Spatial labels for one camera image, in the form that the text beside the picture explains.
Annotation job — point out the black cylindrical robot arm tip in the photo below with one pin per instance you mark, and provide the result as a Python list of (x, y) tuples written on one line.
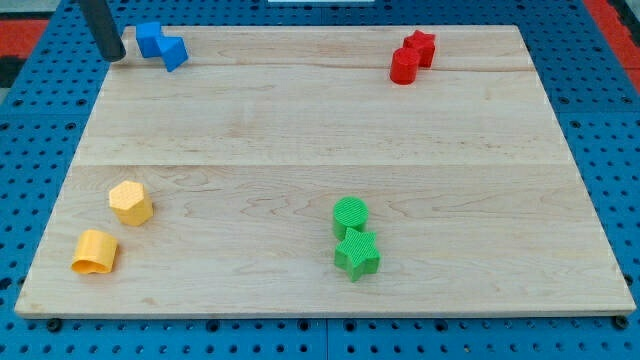
[(103, 28)]

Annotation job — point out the red cylinder block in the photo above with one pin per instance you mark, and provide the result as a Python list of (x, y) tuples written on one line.
[(404, 66)]

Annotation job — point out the yellow heart block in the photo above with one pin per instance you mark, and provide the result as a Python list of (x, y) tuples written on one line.
[(95, 252)]

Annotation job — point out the green cylinder block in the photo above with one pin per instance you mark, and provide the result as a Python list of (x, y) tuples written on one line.
[(349, 213)]

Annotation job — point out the yellow hexagon block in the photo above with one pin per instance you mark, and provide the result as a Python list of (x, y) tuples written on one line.
[(131, 203)]

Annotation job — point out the red star block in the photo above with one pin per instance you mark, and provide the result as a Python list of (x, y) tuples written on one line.
[(424, 44)]

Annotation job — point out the blue cube block right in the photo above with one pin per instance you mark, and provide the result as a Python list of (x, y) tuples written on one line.
[(172, 51)]

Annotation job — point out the blue block left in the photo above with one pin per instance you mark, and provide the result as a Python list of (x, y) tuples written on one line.
[(147, 35)]

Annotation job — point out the green star block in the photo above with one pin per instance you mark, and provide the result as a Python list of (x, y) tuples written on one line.
[(357, 254)]

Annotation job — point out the light wooden board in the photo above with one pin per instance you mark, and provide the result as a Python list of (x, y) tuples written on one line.
[(471, 188)]

